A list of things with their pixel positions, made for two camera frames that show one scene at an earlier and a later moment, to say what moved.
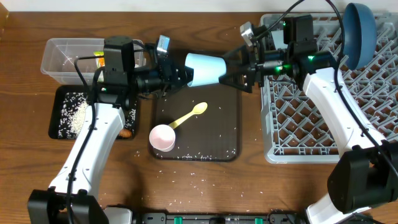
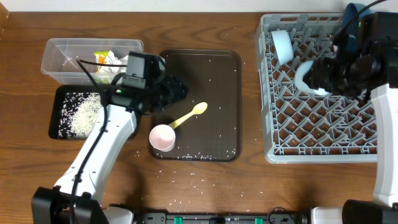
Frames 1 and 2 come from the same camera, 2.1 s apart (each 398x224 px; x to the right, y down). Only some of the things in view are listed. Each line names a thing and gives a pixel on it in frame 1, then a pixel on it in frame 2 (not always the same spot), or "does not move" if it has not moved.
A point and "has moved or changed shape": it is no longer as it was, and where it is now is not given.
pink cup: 162,137 does not move
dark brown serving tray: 212,135 does not move
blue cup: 207,70 has moved or changed shape
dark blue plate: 359,36 does not move
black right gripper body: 250,68 → 319,74
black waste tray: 64,101 does not move
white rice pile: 73,111 does not move
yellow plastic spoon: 199,109 does not move
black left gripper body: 171,74 → 170,93
